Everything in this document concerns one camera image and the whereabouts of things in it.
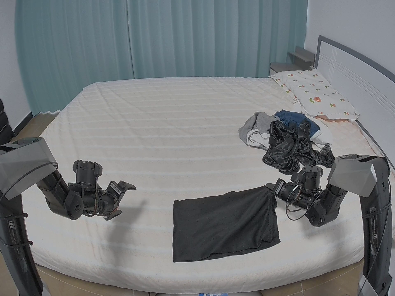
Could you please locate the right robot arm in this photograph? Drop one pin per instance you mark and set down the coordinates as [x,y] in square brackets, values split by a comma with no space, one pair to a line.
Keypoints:
[351,171]

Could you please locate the grey bedside table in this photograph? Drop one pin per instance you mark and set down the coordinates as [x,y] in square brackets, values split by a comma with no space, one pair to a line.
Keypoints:
[290,63]

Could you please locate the blue-green curtain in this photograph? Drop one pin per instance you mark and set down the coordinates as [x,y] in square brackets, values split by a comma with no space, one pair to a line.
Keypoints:
[71,42]
[216,26]

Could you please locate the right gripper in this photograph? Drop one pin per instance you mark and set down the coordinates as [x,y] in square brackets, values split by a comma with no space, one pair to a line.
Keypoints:
[287,191]

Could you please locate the pile of clothes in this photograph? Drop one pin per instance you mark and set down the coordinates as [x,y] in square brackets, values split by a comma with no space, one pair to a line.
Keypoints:
[287,153]

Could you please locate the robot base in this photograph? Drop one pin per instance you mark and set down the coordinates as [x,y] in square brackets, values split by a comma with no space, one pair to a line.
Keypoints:
[214,294]

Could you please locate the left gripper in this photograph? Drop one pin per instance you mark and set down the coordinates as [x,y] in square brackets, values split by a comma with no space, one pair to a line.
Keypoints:
[108,200]

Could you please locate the bed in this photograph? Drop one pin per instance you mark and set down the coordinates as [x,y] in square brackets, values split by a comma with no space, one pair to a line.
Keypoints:
[154,128]

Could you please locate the dark grey chest of drawers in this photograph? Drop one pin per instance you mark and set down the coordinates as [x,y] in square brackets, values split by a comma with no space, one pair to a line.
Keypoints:
[5,125]

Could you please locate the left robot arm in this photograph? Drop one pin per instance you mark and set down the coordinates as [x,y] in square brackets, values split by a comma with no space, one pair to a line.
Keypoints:
[24,159]

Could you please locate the black T-shirt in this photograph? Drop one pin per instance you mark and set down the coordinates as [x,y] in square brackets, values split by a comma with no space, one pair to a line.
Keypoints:
[222,227]

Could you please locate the white printed pillow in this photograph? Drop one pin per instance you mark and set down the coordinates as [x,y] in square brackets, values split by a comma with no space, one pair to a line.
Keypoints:
[317,94]

